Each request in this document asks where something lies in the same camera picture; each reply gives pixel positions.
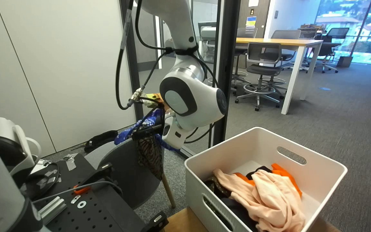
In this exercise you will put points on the dark office chair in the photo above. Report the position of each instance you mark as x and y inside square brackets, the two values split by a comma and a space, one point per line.
[334, 40]

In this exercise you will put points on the office stool with light seat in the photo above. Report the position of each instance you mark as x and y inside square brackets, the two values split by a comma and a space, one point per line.
[263, 64]

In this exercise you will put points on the grey upholstered chair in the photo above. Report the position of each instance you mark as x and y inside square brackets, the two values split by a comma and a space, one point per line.
[125, 171]

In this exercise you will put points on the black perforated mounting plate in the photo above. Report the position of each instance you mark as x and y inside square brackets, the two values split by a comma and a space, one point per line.
[96, 210]

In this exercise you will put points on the white plastic basket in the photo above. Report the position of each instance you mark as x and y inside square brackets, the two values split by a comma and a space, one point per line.
[237, 148]

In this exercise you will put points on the orange cloth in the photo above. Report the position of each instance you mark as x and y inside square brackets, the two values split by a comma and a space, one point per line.
[286, 174]

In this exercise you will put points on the black glass wall frame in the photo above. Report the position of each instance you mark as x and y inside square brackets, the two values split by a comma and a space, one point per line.
[226, 64]

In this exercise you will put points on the grey office chair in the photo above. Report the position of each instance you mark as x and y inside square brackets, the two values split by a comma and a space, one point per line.
[286, 36]

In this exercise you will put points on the light wood desk white legs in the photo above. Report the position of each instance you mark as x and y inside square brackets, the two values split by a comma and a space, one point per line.
[280, 41]

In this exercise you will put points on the silver metal bracket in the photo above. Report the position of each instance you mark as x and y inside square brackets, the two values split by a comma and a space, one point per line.
[50, 207]

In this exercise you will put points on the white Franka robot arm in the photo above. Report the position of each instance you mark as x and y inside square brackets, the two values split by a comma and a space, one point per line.
[193, 98]

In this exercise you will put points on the blue yellow poster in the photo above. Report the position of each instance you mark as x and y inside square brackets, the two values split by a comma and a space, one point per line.
[250, 20]

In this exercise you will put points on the pale pink cloth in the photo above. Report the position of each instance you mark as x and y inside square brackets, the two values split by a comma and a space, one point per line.
[267, 197]

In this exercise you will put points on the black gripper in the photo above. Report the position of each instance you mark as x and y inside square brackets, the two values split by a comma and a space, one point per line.
[166, 122]

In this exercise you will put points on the black cloth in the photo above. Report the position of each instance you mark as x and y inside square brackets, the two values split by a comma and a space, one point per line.
[219, 190]

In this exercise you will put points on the blue bandana cloth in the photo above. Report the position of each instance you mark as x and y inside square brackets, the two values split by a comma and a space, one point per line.
[148, 118]

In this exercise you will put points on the small white washer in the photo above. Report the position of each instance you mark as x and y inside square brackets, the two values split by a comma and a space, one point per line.
[81, 203]

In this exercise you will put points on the black device with stickers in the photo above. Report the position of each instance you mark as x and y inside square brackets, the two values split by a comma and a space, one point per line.
[44, 175]

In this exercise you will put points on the black vertical post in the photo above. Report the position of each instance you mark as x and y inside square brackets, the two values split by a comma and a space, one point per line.
[129, 59]

